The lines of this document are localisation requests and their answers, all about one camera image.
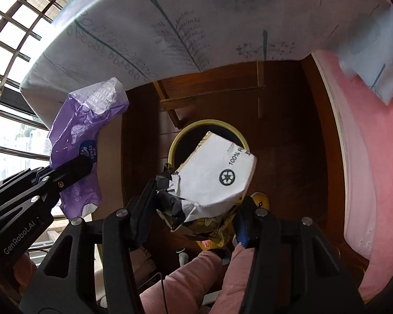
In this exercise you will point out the white plastic tube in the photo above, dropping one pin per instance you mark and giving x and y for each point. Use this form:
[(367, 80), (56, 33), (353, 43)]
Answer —
[(182, 256)]

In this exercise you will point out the purple tissue packet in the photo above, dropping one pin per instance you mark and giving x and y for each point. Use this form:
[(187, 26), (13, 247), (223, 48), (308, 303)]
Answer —
[(82, 121)]

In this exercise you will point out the person's left hand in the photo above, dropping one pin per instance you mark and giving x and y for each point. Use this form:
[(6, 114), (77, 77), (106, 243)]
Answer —
[(23, 270)]

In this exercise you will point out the person's right leg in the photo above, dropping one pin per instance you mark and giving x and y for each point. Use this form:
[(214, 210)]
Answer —
[(235, 284)]

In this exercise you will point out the person's leg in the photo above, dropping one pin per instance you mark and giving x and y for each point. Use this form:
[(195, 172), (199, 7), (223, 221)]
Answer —
[(183, 281), (235, 284)]

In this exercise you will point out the yellow round waste bin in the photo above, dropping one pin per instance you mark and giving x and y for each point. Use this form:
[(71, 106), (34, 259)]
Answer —
[(196, 125)]

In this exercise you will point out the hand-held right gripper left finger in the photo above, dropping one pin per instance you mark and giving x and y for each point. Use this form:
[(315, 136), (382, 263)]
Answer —
[(143, 204)]

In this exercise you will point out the pink bed sheet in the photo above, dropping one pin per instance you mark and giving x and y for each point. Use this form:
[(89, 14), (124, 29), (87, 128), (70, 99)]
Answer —
[(380, 170)]

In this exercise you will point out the leaf print tablecloth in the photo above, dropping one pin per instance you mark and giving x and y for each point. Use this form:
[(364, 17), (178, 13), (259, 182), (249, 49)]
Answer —
[(183, 6)]

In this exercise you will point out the white paper bag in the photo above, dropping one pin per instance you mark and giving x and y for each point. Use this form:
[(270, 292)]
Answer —
[(213, 173)]

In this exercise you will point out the yellow flower slipper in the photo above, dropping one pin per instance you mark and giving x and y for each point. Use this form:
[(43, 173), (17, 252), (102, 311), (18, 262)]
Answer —
[(213, 246), (260, 200)]

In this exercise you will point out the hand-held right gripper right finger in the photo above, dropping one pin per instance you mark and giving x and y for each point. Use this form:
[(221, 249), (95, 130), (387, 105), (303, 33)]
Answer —
[(241, 232)]

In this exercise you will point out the wooden table frame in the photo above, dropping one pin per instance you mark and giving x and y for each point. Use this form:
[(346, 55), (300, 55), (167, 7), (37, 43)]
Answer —
[(209, 96)]

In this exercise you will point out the window metal grille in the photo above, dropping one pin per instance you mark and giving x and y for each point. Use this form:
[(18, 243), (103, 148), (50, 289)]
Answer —
[(19, 47)]

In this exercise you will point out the person's left leg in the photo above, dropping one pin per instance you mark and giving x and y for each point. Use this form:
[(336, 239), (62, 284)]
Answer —
[(183, 281)]

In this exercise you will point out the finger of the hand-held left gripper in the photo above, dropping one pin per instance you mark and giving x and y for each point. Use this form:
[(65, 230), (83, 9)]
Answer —
[(73, 170)]

